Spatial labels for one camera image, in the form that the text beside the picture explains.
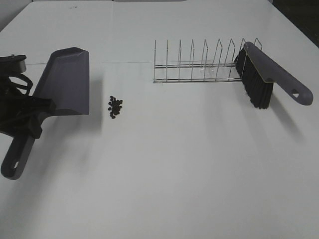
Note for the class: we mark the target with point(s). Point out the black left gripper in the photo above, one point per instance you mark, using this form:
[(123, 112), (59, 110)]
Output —
[(18, 115)]

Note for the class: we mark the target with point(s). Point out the grey plastic dustpan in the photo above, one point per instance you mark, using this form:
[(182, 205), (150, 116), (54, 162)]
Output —
[(65, 80)]

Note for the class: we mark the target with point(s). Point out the pile of coffee beans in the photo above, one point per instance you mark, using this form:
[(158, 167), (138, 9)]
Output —
[(115, 106)]

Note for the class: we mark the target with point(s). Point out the grey hand brush black bristles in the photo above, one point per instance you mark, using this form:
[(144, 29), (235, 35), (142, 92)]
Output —
[(259, 73)]

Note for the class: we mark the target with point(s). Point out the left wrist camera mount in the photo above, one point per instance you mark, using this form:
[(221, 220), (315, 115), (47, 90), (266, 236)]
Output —
[(13, 63)]

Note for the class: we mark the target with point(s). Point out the chrome wire dish rack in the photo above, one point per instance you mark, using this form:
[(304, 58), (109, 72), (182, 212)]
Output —
[(203, 64)]

